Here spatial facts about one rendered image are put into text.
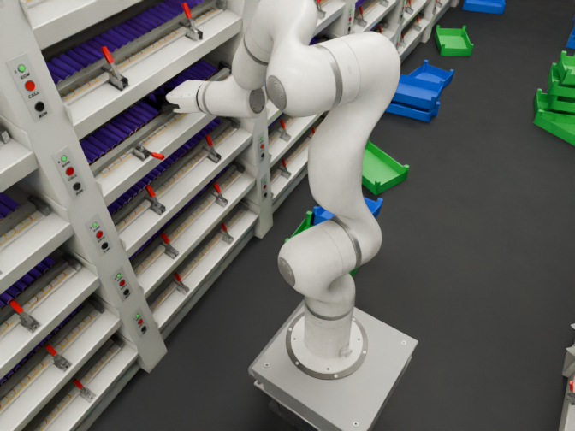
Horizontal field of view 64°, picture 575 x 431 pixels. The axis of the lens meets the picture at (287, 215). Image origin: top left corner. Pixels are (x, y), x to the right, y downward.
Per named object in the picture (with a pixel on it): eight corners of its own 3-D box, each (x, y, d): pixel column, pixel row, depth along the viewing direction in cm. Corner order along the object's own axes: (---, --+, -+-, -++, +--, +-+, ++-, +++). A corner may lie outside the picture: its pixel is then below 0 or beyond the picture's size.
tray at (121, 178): (246, 92, 147) (250, 67, 140) (104, 209, 112) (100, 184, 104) (195, 62, 151) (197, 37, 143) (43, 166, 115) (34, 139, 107)
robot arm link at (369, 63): (299, 261, 104) (354, 233, 110) (330, 295, 96) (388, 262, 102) (288, 38, 72) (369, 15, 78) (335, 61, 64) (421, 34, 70)
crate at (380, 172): (406, 179, 223) (409, 166, 218) (375, 195, 216) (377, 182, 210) (365, 148, 241) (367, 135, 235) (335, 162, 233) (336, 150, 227)
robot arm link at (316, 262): (364, 304, 109) (376, 233, 93) (299, 343, 102) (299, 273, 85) (334, 272, 116) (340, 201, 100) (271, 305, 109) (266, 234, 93)
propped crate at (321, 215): (338, 198, 214) (341, 183, 211) (378, 214, 207) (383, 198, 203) (309, 223, 191) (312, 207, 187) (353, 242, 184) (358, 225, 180)
